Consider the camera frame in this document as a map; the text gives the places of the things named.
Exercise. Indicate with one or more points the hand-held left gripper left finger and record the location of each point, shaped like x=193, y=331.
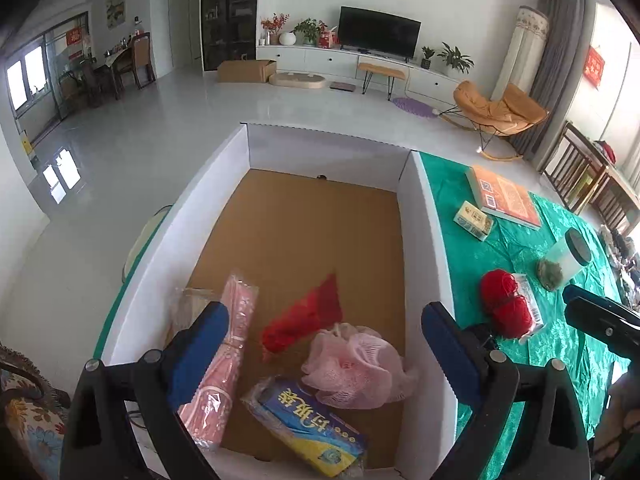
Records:
x=200, y=350

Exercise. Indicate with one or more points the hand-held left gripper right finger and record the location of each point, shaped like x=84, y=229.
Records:
x=447, y=350

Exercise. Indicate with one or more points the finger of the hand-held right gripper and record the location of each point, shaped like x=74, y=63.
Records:
x=605, y=327
x=572, y=292

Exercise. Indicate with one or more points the white wet wipes pack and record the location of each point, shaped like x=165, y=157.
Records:
x=530, y=300

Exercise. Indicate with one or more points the pink striped packet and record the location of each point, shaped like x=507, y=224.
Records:
x=240, y=320

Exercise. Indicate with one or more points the red yarn ball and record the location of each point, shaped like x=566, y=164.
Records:
x=500, y=290

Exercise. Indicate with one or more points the pink mesh bath pouf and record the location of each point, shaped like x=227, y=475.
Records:
x=355, y=365

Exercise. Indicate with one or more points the red foil packet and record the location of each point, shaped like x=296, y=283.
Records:
x=305, y=315

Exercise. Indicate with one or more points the small beige box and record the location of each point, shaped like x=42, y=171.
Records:
x=472, y=220

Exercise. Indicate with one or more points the blue yellow trash bag pack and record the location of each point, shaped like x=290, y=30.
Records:
x=310, y=425

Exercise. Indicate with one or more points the white cardboard box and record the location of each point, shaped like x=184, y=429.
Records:
x=300, y=235

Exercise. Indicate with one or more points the person's right hand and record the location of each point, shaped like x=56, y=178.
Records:
x=625, y=400

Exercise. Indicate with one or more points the clear jar black lid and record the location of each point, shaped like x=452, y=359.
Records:
x=567, y=260

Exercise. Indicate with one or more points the pile of desk clutter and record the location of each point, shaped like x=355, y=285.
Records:
x=622, y=260

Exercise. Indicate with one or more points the green satin tablecloth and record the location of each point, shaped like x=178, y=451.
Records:
x=500, y=250

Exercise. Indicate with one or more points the orange book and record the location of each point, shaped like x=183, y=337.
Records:
x=505, y=195

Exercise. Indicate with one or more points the wooden slatted chair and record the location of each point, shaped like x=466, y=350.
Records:
x=570, y=160

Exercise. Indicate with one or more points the red cloth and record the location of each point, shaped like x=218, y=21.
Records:
x=607, y=152

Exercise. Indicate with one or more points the floral cushion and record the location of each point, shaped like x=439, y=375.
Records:
x=30, y=425

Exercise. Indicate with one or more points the orange lounge chair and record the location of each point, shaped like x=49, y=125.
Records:
x=500, y=110

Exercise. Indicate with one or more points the grey curtain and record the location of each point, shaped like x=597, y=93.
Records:
x=565, y=60

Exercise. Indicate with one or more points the purple floor mat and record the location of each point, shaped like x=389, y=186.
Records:
x=412, y=107

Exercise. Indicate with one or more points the covered standing air conditioner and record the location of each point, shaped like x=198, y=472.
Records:
x=520, y=50

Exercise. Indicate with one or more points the large potted plant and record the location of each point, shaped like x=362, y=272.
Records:
x=455, y=57

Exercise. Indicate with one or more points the small potted plant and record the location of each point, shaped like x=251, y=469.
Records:
x=427, y=55

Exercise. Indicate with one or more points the brown cardboard box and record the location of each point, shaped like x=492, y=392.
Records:
x=245, y=71

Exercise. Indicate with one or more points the grey floor scale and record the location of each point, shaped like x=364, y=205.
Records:
x=342, y=86

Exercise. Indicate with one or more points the beige oval cat scratcher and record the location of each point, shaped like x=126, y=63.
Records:
x=297, y=82

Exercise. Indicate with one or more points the wooden bench black legs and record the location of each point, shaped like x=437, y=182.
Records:
x=380, y=67

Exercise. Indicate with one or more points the wooden dining chair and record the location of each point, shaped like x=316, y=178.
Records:
x=92, y=77
x=142, y=57

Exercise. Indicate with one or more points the wooden dining table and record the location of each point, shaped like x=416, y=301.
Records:
x=117, y=60

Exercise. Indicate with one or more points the white TV cabinet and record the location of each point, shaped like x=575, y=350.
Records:
x=300, y=60

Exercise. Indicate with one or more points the white round vase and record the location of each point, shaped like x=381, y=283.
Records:
x=287, y=38

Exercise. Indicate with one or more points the black television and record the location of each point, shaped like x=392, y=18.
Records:
x=380, y=30

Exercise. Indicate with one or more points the clear plastic bottle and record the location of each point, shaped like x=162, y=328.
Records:
x=138, y=27

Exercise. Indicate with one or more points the red gift box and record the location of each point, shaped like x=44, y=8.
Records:
x=327, y=40

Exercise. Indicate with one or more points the red flower bouquet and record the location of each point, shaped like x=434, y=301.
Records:
x=272, y=25

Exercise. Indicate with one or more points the green leafy plant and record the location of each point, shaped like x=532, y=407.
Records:
x=307, y=30

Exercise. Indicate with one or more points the red door sign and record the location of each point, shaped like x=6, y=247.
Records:
x=73, y=36

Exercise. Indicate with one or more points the dark glass display cabinet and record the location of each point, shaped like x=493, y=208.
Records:
x=230, y=10

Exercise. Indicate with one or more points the red wall hanging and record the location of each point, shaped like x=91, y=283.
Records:
x=594, y=67

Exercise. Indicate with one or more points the framed wall painting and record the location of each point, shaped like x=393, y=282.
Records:
x=116, y=7

